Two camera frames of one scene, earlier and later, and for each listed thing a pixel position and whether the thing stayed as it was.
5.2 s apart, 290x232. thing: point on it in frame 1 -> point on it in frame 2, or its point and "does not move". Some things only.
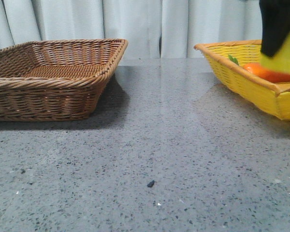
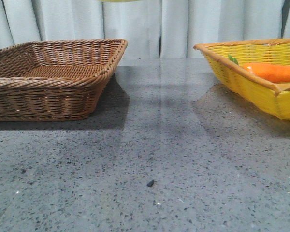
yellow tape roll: x=286 y=59 -> x=121 y=1
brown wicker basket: x=51 y=80 does not move
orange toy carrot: x=256 y=69 does not move
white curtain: x=153 y=29 does not move
